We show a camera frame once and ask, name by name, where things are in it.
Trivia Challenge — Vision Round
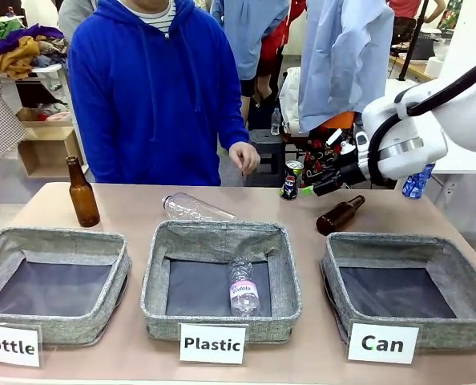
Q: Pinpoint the clear plastic bottle pink label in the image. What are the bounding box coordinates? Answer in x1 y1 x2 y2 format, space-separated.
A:
228 258 262 317

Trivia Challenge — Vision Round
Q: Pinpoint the black plastic stool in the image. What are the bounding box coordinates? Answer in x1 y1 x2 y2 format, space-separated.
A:
248 128 287 188

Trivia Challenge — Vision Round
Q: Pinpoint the hanging light blue shirt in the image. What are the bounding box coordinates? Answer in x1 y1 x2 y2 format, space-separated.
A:
297 0 395 133

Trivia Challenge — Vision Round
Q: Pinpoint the grey fabric basket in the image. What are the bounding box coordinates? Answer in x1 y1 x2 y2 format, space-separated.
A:
0 227 133 347
320 231 476 352
140 219 303 344

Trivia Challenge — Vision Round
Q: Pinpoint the white Can label sign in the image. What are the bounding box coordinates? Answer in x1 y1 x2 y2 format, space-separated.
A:
346 322 420 365

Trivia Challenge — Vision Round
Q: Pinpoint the blue Pepsi can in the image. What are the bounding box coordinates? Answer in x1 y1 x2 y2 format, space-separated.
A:
279 160 305 202

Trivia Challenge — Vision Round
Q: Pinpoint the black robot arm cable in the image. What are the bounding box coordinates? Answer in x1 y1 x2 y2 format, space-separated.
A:
368 54 476 185

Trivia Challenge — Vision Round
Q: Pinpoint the pile of colourful clothes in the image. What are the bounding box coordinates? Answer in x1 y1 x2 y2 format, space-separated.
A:
0 15 69 79

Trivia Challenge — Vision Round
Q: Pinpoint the clear plastic bottle without label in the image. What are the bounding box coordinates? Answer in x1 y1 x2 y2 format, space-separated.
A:
160 192 239 222

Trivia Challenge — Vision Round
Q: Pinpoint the white side table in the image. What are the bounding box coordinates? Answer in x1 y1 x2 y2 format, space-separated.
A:
430 152 476 257

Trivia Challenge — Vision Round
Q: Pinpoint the person in blue hoodie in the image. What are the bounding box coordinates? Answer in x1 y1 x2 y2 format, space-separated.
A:
67 0 250 188

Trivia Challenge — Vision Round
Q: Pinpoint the brown glass beer bottle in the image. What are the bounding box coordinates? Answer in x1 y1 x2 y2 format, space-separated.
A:
315 194 366 237
65 155 102 229

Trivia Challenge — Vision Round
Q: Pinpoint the red floral black fabric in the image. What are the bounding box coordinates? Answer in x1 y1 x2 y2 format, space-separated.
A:
301 124 357 189

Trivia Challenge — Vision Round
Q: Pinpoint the crushed blue can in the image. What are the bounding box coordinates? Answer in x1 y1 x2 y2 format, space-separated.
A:
401 163 436 201

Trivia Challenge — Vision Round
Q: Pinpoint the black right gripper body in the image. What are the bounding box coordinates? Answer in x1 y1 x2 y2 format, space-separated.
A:
333 160 373 190

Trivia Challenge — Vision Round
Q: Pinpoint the white Bottle label sign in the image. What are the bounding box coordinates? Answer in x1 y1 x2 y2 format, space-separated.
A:
0 320 42 368

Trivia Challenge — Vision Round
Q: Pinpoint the person's left hand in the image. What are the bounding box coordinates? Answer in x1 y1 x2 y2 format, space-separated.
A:
228 141 261 177

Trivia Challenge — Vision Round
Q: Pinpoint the background person light blue shirt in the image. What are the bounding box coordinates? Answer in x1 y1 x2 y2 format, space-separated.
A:
212 0 291 117

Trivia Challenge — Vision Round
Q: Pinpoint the black stand pole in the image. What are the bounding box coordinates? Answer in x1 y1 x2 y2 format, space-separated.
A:
397 0 430 81

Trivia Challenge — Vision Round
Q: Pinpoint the white plastic bag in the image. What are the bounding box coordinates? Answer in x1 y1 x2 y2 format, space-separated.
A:
279 67 303 136

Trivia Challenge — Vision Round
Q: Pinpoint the white Plastic label sign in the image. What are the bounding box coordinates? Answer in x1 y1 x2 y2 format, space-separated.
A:
179 322 248 366

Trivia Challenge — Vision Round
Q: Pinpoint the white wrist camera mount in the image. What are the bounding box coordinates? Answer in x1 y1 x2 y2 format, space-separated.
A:
325 127 370 161

